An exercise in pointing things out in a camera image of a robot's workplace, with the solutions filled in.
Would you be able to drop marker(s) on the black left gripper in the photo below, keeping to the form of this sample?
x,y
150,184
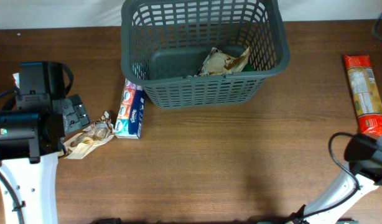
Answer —
x,y
75,108

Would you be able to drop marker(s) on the beige bread bun package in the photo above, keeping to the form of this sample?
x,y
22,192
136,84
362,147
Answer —
x,y
219,63

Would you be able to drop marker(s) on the green lidded jar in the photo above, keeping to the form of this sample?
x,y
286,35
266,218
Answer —
x,y
248,68

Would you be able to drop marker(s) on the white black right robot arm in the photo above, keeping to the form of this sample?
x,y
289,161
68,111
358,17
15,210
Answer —
x,y
361,174

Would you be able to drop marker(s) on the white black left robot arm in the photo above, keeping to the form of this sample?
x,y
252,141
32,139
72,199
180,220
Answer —
x,y
33,124

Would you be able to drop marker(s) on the Kleenex tissue pack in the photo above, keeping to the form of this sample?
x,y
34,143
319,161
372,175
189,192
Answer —
x,y
131,112

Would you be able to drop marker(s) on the brown beige snack bag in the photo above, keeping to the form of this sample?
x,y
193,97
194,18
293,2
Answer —
x,y
96,134

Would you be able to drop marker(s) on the grey plastic mesh basket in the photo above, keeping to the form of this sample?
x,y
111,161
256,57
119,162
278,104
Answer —
x,y
164,45

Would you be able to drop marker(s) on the red orange pasta package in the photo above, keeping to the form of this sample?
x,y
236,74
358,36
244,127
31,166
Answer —
x,y
365,94

